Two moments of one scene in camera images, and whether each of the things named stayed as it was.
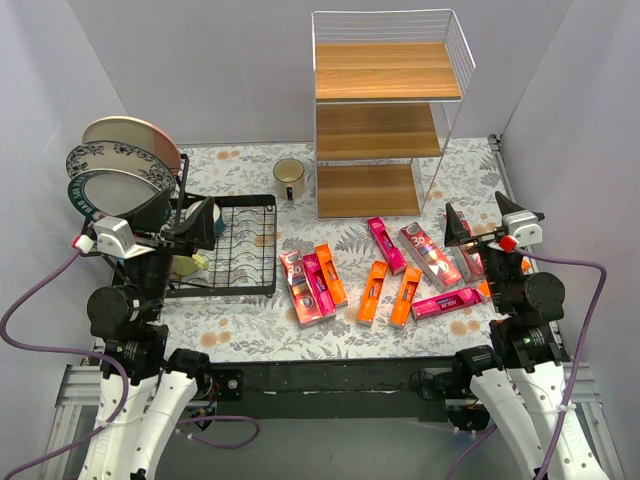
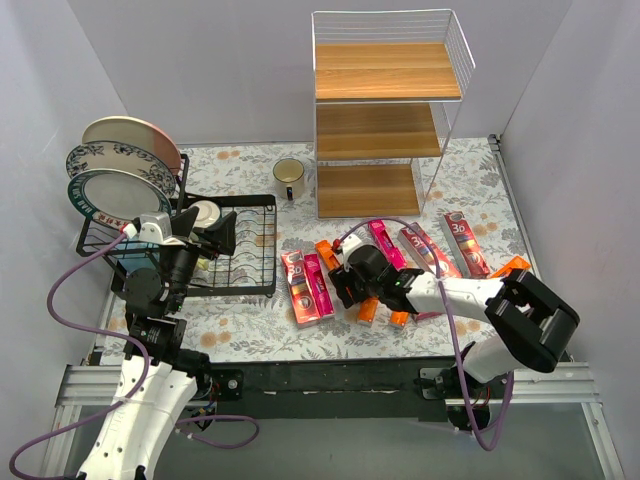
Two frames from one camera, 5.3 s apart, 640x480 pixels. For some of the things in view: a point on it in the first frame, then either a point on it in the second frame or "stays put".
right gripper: x=486 y=240 to x=345 y=284
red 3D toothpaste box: x=434 y=265 stays put
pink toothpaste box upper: x=393 y=256 stays put
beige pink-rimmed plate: x=137 y=133 stays put
